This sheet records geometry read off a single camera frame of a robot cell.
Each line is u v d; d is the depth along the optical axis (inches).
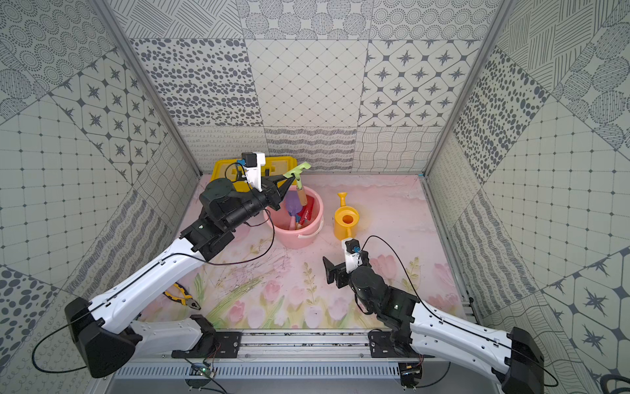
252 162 21.8
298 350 28.9
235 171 38.6
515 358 16.9
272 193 22.1
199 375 27.9
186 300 31.9
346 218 35.7
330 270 25.6
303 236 31.7
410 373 28.4
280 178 23.7
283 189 24.4
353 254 24.6
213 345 26.9
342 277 26.0
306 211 36.6
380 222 41.1
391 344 25.7
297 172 23.9
